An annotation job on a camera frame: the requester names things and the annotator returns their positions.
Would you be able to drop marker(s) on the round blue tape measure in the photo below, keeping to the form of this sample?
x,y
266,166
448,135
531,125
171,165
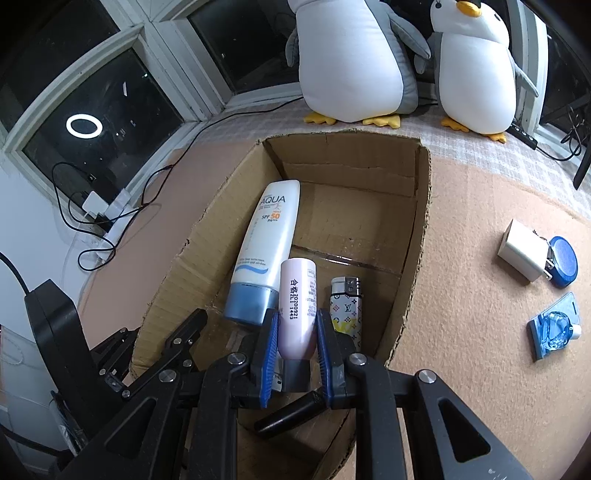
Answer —
x,y
564,270

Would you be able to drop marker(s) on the white blue sunscreen bottle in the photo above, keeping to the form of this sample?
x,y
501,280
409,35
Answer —
x,y
255,281

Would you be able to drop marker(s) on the black power strip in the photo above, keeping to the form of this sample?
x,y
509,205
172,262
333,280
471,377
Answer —
x,y
518,132

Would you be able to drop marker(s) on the black cylinder tube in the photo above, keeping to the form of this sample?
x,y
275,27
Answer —
x,y
293,415

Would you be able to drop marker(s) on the black tripod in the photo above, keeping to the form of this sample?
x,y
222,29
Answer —
x,y
584,159

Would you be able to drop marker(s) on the white power adapters with cables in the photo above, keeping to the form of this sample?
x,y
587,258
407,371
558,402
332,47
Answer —
x,y
103,215

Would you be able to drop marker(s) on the patterned white lighter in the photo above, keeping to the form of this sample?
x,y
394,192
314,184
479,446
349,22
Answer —
x,y
345,308

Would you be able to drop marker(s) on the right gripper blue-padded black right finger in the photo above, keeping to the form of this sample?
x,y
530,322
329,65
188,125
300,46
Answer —
x,y
407,424

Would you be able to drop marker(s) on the checkered white cloth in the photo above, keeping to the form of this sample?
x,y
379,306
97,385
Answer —
x,y
512,160

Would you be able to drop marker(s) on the right penguin plush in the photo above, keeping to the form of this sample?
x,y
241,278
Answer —
x,y
475,74

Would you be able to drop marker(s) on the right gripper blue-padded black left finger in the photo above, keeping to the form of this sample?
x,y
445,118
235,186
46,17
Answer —
x,y
179,421

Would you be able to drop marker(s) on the penguin plush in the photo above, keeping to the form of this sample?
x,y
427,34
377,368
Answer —
x,y
475,74
352,61

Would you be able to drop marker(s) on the white wall charger plug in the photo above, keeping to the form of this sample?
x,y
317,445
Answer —
x,y
526,251

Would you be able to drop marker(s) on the left penguin plush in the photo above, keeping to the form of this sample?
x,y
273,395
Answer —
x,y
352,61

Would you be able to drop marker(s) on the small pink bottle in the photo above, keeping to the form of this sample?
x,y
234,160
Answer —
x,y
297,310

